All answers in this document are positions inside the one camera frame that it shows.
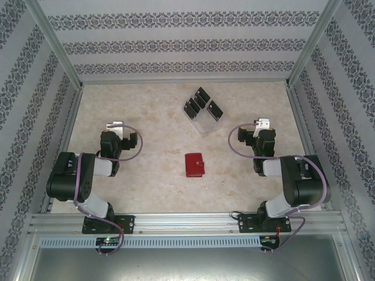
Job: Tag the clear acrylic card stand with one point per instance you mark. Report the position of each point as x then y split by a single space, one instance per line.
206 128

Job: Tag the red leather card holder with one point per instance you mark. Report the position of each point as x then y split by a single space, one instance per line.
193 165

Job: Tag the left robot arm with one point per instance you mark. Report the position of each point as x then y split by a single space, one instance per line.
67 181

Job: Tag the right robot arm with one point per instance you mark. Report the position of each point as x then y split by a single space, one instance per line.
304 181

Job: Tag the black VIP card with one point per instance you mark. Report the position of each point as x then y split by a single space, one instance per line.
200 100
215 110
204 92
194 106
190 111

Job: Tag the steel sheet panel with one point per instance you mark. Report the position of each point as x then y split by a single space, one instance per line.
187 263

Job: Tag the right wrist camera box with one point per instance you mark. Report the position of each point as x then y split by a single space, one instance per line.
263 124

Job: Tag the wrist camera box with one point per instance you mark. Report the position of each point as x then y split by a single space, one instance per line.
115 128
263 124

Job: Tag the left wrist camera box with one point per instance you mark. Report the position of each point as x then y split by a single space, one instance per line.
115 128

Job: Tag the aluminium side rail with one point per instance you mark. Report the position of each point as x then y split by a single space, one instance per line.
303 131
68 131

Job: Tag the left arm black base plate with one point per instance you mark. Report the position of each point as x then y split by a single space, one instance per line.
127 224

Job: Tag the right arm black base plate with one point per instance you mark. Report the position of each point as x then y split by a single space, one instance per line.
246 224

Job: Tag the aluminium cross rail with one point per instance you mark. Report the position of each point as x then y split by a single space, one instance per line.
184 81

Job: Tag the aluminium frame post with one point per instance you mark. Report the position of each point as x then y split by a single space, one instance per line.
55 44
311 44

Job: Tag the aluminium mounting rail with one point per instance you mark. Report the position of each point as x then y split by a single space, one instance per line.
181 222

